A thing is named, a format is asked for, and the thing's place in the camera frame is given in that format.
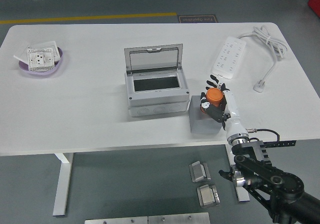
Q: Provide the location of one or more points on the red object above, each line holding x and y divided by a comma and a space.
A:
314, 0

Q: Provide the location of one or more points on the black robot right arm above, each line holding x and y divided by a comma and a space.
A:
275, 181

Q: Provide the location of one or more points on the grey metal clamp block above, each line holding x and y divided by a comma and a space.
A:
207, 196
198, 171

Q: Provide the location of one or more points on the white printed socket module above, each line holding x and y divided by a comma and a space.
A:
40, 59

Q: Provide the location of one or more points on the orange cylinder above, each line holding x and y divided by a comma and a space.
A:
215, 96

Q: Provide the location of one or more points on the white power strip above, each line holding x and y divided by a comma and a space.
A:
228, 57

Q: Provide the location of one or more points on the white flat plate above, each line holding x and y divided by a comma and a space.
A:
21, 57

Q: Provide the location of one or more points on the dark floor sign with text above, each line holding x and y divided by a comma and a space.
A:
197, 19

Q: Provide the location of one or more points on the white square wall plate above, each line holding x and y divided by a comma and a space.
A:
48, 44

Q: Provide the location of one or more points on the grey metal base plate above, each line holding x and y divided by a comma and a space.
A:
180, 218
115, 220

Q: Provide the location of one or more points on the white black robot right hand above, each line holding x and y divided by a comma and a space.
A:
233, 109

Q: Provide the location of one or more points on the grey enclosure box clear lid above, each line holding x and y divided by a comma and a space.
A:
155, 106

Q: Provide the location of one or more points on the purple bowl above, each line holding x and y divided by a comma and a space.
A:
37, 73

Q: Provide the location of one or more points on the grey cube with round hole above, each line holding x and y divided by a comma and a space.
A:
200, 124

